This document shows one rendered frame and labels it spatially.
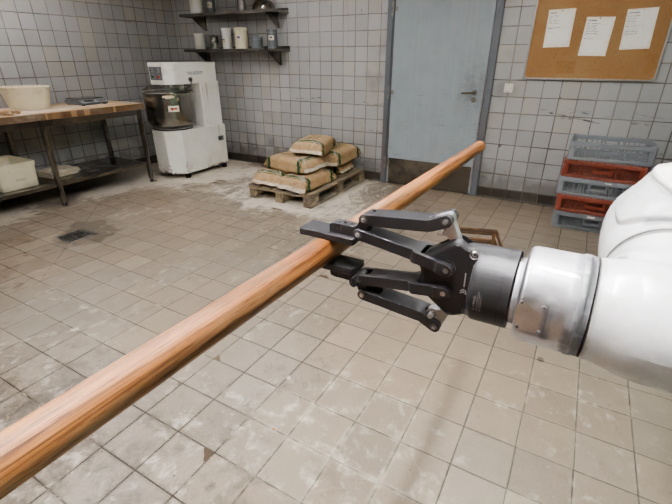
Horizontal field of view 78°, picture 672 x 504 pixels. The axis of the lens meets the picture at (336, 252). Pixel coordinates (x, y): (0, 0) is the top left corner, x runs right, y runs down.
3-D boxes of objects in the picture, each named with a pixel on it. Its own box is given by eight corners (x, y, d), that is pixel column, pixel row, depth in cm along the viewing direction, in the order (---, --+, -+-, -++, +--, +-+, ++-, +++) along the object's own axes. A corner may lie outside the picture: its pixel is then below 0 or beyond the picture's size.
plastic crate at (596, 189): (637, 204, 333) (643, 185, 326) (555, 192, 361) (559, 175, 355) (635, 192, 364) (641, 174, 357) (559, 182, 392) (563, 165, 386)
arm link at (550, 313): (571, 378, 35) (497, 355, 37) (576, 323, 42) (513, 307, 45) (599, 283, 31) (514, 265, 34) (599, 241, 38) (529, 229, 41)
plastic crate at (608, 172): (644, 186, 325) (650, 167, 319) (559, 175, 355) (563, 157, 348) (643, 175, 356) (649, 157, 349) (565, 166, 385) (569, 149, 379)
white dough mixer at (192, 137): (178, 182, 500) (158, 62, 444) (146, 176, 526) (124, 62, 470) (231, 166, 572) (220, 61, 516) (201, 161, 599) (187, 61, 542)
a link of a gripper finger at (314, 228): (352, 246, 45) (352, 239, 45) (299, 233, 48) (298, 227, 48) (364, 236, 47) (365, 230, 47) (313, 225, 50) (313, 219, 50)
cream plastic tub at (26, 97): (18, 112, 390) (10, 88, 381) (-4, 109, 409) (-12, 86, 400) (64, 107, 424) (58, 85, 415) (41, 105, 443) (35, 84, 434)
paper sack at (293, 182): (304, 197, 407) (303, 181, 400) (275, 191, 425) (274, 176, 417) (338, 180, 453) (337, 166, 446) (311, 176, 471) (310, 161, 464)
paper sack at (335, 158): (337, 169, 449) (336, 154, 442) (309, 166, 467) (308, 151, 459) (363, 156, 496) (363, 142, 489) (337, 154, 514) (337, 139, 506)
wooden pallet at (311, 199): (311, 209, 413) (311, 195, 407) (249, 196, 449) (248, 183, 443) (364, 180, 508) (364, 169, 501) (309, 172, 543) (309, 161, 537)
